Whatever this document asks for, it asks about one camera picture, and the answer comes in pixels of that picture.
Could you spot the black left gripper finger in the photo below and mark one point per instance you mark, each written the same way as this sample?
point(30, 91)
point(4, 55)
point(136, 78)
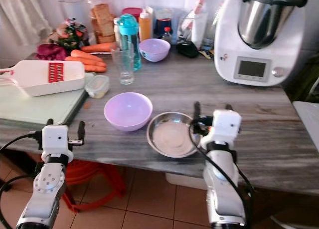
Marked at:
point(80, 129)
point(50, 126)

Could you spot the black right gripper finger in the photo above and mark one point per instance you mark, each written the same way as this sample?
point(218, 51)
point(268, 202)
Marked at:
point(197, 112)
point(229, 108)

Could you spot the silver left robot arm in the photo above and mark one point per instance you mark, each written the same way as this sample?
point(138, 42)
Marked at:
point(47, 189)

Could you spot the pale green cutting board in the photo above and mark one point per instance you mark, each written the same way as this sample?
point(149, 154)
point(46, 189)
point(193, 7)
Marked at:
point(35, 108)

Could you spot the stainless steel plate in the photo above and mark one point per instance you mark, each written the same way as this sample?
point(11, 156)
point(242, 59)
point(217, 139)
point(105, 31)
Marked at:
point(172, 135)

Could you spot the red plastic stool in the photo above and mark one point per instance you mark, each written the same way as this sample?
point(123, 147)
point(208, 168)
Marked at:
point(94, 171)

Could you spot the small lidded plastic container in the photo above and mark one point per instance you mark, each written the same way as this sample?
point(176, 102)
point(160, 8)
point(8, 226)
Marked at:
point(97, 87)

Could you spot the large purple plastic bowl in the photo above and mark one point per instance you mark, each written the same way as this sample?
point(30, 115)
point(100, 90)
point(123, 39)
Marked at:
point(128, 111)

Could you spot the white mandoline slicer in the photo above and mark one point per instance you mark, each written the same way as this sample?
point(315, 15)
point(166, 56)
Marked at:
point(35, 77)

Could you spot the white plastic box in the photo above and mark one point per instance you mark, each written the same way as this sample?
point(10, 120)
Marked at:
point(182, 181)

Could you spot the black pouch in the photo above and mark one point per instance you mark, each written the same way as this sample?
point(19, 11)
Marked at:
point(187, 49)

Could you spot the orange carrot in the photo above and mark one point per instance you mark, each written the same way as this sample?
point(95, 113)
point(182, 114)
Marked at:
point(85, 55)
point(90, 63)
point(97, 47)
point(97, 69)

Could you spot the white kitchen food processor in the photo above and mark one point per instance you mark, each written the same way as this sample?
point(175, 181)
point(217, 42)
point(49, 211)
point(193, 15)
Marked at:
point(229, 39)

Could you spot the clear drinking glass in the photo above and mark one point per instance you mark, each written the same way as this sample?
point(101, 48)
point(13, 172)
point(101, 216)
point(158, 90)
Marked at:
point(123, 69)

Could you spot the dark purple beetroot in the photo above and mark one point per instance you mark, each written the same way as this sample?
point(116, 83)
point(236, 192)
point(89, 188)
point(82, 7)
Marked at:
point(51, 52)

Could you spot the small purple plastic bowl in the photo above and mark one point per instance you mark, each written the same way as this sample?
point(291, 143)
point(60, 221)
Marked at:
point(154, 50)

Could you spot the white appliance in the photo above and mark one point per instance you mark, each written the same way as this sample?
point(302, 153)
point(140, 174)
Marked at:
point(308, 121)

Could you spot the small red capped bottle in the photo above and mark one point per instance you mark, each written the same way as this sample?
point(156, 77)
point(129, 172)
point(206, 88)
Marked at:
point(166, 36)

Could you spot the clear utensil container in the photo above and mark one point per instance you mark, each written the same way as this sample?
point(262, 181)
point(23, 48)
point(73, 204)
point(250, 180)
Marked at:
point(194, 27)

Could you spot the flower patterned bag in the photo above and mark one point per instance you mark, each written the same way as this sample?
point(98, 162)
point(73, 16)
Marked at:
point(70, 34)

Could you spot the dark blue jar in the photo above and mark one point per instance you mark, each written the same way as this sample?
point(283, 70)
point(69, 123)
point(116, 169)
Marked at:
point(163, 19)

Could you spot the orange sauce bottle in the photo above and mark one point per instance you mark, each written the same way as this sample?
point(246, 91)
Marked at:
point(145, 25)

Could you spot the teal water bottle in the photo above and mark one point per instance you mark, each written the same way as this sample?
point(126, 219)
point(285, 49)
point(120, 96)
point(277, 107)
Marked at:
point(128, 27)

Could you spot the red lidded cracker jar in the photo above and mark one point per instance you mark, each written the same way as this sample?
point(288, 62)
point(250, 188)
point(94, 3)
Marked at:
point(101, 19)

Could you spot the white curtain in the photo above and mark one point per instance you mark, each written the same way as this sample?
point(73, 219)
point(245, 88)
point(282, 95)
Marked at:
point(25, 14)

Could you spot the red lidded container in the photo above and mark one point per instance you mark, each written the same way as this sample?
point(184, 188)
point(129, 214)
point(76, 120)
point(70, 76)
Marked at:
point(132, 11)

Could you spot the clear glass jar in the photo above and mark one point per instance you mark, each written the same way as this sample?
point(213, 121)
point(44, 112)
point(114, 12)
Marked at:
point(71, 4)

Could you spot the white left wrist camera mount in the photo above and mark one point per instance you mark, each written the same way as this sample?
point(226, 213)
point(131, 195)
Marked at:
point(55, 139)

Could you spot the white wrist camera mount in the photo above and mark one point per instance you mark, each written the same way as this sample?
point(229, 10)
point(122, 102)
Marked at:
point(55, 139)
point(225, 125)

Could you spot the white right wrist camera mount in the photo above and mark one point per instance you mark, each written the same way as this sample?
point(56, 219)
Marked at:
point(225, 125)

